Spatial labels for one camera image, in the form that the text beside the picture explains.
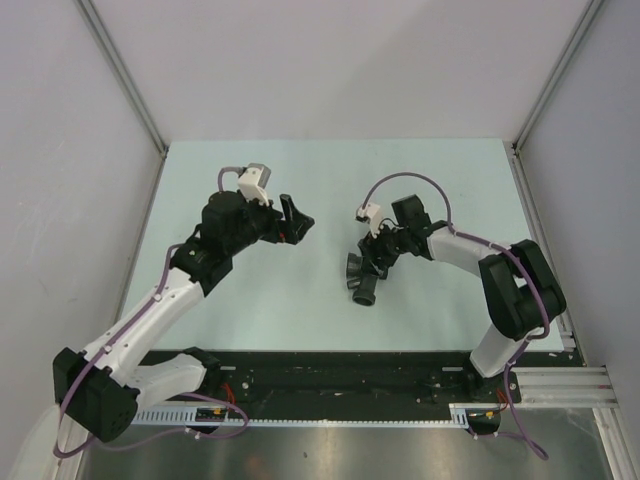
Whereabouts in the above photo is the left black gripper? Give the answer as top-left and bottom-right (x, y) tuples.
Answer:
(225, 190), (313, 256)

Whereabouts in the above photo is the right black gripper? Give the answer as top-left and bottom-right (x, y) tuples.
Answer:
(359, 217), (411, 276)

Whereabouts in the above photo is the black pipe tee fitting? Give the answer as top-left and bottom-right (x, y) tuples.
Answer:
(345, 252), (378, 307)

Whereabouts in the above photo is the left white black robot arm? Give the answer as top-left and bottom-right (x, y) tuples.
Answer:
(52, 191), (315, 443)

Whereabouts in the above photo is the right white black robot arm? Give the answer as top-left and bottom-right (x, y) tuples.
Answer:
(346, 195), (566, 401)

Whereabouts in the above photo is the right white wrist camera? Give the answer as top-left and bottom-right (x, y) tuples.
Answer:
(356, 203), (383, 238)

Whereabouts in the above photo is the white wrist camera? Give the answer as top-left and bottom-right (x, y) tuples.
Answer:
(356, 203), (383, 238)
(238, 163), (271, 206)

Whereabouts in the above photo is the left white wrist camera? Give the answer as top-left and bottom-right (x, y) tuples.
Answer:
(238, 163), (271, 206)

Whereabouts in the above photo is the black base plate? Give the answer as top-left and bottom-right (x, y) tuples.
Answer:
(134, 349), (526, 422)

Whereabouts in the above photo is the aluminium frame rail left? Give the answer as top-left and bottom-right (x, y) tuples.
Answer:
(108, 143), (171, 328)

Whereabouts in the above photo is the white slotted cable duct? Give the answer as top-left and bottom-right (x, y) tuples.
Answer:
(133, 404), (521, 429)

